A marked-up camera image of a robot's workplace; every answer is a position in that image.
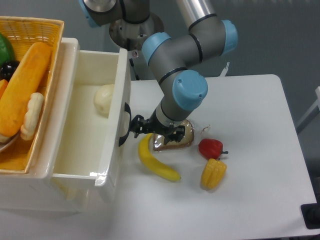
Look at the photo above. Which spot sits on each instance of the white drawer cabinet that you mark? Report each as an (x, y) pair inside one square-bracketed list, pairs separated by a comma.
[(37, 189)]

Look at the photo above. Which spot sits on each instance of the black grapes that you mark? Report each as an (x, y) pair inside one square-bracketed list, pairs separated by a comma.
[(8, 68)]

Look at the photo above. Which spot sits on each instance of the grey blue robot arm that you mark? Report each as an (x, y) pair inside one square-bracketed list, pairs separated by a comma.
[(171, 60)]

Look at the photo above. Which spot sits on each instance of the yellow bell pepper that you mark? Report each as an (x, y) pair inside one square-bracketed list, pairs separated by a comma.
[(213, 173)]

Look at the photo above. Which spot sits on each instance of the yellow banana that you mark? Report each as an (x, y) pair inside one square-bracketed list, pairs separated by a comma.
[(153, 164)]

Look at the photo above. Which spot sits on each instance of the orange baguette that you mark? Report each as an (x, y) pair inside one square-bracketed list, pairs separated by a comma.
[(23, 83)]

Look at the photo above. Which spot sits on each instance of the yellow wicker basket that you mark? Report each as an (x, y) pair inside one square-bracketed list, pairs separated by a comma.
[(23, 32)]

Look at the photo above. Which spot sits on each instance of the green vegetable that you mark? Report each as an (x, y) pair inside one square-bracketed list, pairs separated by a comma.
[(6, 50)]

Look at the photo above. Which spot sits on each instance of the wrapped bread slice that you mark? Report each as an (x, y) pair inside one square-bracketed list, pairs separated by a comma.
[(188, 138)]

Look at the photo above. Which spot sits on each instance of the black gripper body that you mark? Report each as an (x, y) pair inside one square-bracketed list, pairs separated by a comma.
[(154, 126)]

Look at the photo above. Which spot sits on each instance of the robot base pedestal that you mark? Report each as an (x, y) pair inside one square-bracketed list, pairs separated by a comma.
[(131, 37)]

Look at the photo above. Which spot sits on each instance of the red bell pepper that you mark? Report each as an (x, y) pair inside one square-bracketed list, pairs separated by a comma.
[(211, 148)]

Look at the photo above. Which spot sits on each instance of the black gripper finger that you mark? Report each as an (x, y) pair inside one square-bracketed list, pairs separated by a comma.
[(174, 134), (139, 125)]

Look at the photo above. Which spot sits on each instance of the white frame at right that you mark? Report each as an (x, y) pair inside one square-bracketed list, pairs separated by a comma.
[(310, 114)]

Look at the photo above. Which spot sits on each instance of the white pear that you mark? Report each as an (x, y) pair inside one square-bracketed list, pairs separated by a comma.
[(103, 98)]

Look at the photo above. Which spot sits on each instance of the white top drawer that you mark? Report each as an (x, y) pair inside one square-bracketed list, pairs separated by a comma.
[(91, 146)]

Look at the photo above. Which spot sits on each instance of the black device at edge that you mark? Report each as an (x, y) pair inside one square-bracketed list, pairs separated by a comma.
[(311, 215)]

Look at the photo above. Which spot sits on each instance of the cream bread roll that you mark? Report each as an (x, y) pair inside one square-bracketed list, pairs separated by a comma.
[(31, 117)]

